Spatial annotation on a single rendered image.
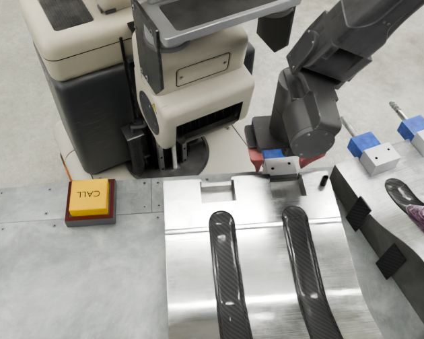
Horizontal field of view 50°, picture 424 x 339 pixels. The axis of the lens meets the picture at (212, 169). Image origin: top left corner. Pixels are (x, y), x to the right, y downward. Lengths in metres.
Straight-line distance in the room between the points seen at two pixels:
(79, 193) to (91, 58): 0.46
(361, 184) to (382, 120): 1.36
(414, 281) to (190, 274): 0.33
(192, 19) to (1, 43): 1.89
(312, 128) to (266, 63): 1.70
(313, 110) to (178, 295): 0.30
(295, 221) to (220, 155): 0.85
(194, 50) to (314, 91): 0.37
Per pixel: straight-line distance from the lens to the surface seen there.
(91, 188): 0.78
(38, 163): 1.94
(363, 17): 0.56
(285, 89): 0.63
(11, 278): 0.78
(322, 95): 0.60
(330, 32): 0.58
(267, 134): 0.71
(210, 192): 0.72
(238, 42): 0.95
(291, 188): 0.74
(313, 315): 0.63
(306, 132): 0.58
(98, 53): 1.15
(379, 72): 2.36
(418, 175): 0.84
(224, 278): 0.64
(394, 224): 0.75
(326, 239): 0.68
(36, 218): 0.82
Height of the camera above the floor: 1.47
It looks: 54 degrees down
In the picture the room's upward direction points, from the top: 2 degrees clockwise
